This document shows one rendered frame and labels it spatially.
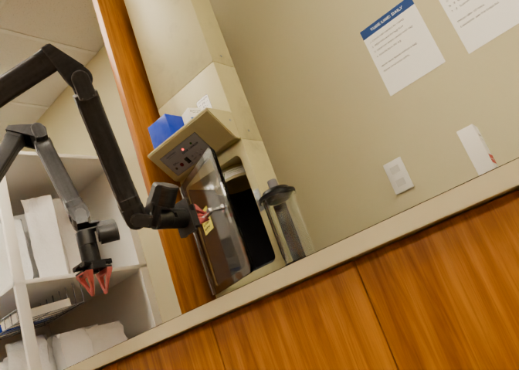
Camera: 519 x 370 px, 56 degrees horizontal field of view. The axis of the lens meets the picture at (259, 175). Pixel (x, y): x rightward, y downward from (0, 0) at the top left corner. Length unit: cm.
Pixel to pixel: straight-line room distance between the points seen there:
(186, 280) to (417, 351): 89
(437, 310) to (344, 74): 112
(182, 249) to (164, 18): 86
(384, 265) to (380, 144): 84
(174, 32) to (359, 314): 124
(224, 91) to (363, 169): 57
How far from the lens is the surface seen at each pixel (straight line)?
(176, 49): 185
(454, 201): 91
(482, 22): 173
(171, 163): 169
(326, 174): 187
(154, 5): 200
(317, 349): 111
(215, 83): 167
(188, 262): 170
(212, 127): 155
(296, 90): 198
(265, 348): 120
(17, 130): 187
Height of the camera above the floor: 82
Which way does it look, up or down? 18 degrees up
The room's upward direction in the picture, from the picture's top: 20 degrees counter-clockwise
